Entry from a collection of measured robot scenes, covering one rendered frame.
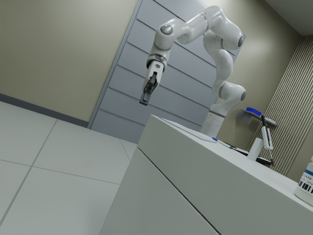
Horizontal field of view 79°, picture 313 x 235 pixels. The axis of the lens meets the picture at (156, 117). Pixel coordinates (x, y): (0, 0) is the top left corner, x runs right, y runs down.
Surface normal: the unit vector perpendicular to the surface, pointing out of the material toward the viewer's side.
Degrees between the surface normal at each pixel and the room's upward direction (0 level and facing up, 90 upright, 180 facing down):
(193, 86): 90
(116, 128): 90
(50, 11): 90
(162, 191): 90
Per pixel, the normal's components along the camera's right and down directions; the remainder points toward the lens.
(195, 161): -0.79, -0.29
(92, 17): 0.34, 0.23
